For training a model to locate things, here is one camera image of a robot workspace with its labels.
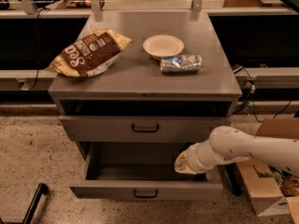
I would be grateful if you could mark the grey metal drawer cabinet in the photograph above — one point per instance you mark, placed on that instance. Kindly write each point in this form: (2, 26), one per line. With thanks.
(134, 85)

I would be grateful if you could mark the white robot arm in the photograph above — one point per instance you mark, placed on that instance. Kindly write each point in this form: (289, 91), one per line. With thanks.
(227, 145)

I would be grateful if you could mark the cardboard box with trash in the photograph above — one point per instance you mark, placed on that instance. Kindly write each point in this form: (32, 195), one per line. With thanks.
(264, 193)

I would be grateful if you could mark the grey drawer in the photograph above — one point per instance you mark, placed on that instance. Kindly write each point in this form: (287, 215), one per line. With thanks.
(140, 129)
(141, 171)

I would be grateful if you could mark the grey top drawer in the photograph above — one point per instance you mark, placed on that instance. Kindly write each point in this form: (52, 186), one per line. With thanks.
(140, 129)

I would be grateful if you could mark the white paper bowl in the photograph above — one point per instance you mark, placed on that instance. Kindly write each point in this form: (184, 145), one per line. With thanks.
(159, 46)

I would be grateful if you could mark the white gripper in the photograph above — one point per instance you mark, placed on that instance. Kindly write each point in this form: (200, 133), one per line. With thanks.
(193, 158)

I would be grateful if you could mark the crushed blue white can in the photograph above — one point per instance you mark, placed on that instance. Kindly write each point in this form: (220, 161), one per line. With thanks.
(181, 63)

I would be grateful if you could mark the brown chip bag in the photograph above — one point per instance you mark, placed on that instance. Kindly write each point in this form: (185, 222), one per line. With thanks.
(91, 55)

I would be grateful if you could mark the black bar on floor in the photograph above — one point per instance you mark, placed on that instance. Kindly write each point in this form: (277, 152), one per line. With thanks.
(42, 189)

